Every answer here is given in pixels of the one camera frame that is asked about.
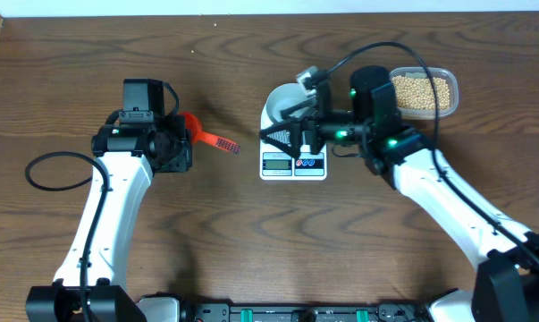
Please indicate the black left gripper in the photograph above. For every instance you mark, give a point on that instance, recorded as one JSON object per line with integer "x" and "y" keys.
{"x": 184, "y": 157}

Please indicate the grey plastic bowl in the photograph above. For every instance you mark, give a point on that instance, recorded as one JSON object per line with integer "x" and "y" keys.
{"x": 281, "y": 98}

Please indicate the white digital kitchen scale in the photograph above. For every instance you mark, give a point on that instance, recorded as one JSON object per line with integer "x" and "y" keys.
{"x": 275, "y": 165}

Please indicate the red plastic measuring scoop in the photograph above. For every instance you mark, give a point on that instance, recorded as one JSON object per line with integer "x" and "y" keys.
{"x": 198, "y": 134}

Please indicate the clear plastic container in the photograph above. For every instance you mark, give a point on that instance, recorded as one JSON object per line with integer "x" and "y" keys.
{"x": 419, "y": 72}

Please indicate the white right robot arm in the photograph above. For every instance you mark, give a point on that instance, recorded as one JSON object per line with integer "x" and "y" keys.
{"x": 298, "y": 121}

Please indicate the pile of soybeans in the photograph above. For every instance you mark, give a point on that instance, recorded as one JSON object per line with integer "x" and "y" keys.
{"x": 417, "y": 93}

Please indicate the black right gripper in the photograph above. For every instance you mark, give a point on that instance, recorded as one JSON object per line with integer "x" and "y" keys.
{"x": 312, "y": 124}

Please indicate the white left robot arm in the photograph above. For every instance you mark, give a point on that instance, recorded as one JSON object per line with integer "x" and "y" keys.
{"x": 134, "y": 144}

